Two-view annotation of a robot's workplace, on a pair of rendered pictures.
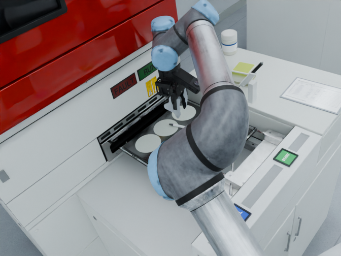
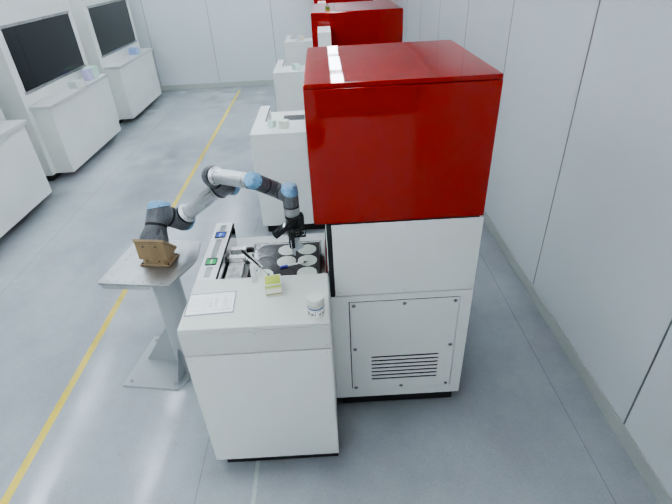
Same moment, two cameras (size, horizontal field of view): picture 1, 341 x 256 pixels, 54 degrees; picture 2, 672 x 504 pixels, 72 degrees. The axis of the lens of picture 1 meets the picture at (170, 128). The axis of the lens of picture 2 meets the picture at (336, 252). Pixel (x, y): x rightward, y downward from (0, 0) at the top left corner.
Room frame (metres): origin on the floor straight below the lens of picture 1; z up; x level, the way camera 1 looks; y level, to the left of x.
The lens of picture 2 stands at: (2.36, -1.40, 2.22)
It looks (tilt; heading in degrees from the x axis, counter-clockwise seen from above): 33 degrees down; 130
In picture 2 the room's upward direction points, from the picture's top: 3 degrees counter-clockwise
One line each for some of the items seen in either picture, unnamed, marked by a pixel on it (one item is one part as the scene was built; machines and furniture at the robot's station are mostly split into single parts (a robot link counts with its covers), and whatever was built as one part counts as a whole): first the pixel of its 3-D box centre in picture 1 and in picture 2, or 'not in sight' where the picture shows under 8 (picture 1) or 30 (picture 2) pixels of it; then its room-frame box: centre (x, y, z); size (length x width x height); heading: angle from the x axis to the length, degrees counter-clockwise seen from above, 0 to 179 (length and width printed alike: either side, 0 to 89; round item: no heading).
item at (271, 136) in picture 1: (276, 137); not in sight; (0.82, -0.36, 0.89); 0.08 x 0.03 x 0.03; 40
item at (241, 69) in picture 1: (243, 74); (273, 285); (1.10, -0.33, 1.00); 0.07 x 0.07 x 0.07; 49
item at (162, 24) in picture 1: (164, 36); (289, 195); (0.97, -0.04, 1.28); 0.09 x 0.08 x 0.11; 172
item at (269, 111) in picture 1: (265, 94); (259, 312); (1.08, -0.41, 0.89); 0.62 x 0.35 x 0.14; 40
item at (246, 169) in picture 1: (250, 172); (235, 271); (0.72, -0.23, 0.87); 0.36 x 0.08 x 0.03; 130
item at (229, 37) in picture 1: (229, 42); (315, 305); (1.36, -0.34, 1.01); 0.07 x 0.07 x 0.10
